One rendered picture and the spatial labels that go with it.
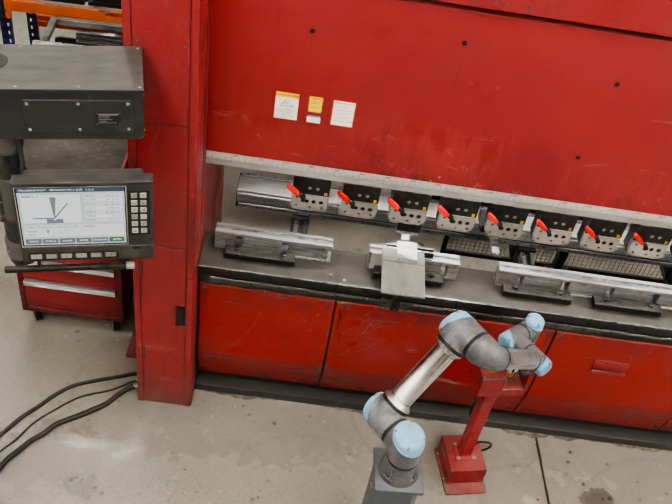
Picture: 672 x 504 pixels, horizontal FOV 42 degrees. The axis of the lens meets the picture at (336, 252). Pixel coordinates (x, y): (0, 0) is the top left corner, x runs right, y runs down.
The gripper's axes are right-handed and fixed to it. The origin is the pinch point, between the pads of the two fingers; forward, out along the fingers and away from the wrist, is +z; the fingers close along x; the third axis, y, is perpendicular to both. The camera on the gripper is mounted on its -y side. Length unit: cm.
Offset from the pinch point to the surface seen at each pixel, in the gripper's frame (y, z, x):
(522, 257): 57, -7, -18
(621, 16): 45, -144, -6
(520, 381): -2.5, 2.7, -4.3
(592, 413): 10, 55, -62
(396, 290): 25, -25, 50
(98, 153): 111, -16, 172
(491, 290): 35.0, -11.1, 3.3
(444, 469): -8, 69, 14
